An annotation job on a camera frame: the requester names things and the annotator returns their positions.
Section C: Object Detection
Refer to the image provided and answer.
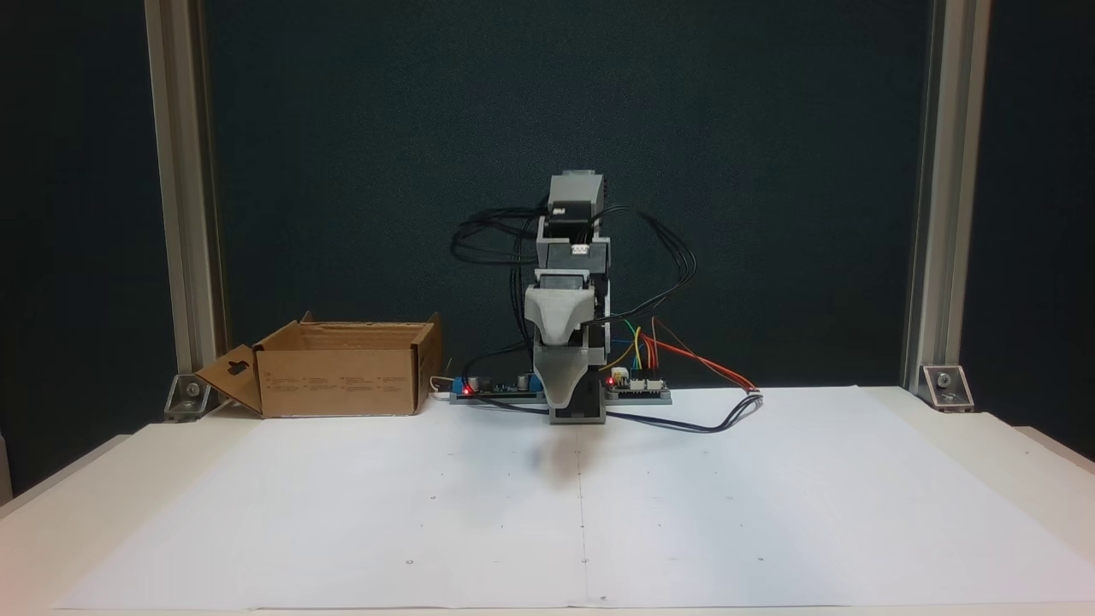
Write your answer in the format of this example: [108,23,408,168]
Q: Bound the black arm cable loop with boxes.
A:
[451,205,548,343]

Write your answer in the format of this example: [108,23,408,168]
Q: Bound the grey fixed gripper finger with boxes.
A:
[587,291,613,352]

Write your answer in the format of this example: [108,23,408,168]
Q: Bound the yellow jumper wire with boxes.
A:
[599,328,644,373]

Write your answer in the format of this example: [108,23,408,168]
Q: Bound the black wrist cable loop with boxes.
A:
[599,205,695,324]

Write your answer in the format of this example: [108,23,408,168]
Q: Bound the circuit board with white connector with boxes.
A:
[606,366,672,405]

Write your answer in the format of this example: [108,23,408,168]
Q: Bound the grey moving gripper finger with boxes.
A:
[523,287,601,408]

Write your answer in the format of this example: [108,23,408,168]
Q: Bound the aluminium frame post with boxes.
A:
[144,0,230,382]
[900,0,993,390]

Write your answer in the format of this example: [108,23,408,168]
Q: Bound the long dark table cable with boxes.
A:
[462,389,764,434]

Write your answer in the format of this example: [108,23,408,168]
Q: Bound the green jumper wire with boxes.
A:
[609,314,642,370]

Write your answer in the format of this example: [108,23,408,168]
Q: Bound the brown cardboard box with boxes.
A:
[196,312,444,419]

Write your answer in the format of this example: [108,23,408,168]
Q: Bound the metal corner bracket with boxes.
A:
[920,364,976,413]
[164,373,215,422]

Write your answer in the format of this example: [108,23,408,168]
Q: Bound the blue circuit board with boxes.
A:
[451,370,548,404]

